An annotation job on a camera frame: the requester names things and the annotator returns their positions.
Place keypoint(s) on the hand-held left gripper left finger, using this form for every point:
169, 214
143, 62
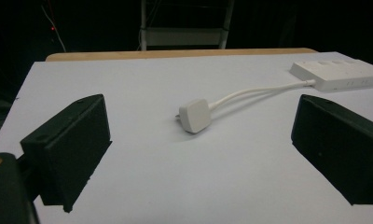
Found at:
69, 146

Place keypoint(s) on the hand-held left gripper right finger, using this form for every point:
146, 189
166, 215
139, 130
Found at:
340, 146

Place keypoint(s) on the white power strip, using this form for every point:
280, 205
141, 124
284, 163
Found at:
340, 74

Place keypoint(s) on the white power plug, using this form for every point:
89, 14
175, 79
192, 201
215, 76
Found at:
195, 115

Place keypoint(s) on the metal stand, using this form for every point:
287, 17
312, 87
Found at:
184, 32

